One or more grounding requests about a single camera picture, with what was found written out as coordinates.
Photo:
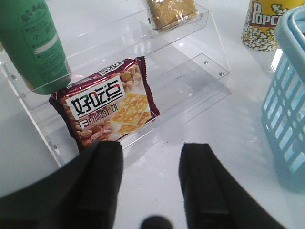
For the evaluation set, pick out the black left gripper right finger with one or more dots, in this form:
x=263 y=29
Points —
x=213 y=199

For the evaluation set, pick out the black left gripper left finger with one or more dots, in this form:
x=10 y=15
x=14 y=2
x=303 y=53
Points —
x=80 y=195

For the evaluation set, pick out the bread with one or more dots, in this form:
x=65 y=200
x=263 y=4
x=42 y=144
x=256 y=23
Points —
x=166 y=14

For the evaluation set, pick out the light blue plastic basket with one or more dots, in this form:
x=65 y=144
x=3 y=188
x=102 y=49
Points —
x=283 y=110

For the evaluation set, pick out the maroon almond biscuit packet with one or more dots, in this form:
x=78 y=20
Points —
x=107 y=105

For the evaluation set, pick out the clear acrylic left shelf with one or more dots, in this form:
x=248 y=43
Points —
x=181 y=63

